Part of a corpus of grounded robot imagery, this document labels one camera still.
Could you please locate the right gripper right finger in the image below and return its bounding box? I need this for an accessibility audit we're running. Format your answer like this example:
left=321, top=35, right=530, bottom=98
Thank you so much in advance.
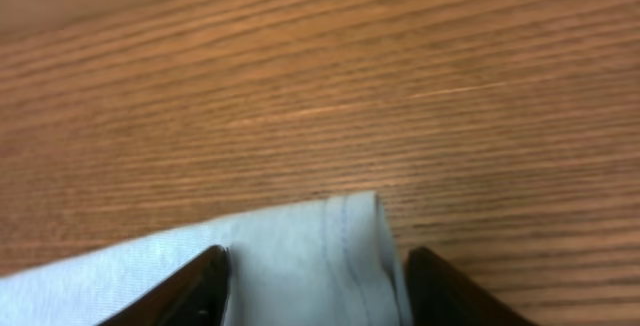
left=405, top=247, right=535, bottom=326

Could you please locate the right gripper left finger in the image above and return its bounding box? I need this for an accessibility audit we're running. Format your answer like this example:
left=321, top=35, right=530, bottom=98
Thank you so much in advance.
left=100, top=245, right=231, bottom=326

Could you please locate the light blue printed t-shirt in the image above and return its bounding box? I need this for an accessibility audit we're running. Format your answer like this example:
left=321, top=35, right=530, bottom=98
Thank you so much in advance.
left=1, top=192, right=413, bottom=325

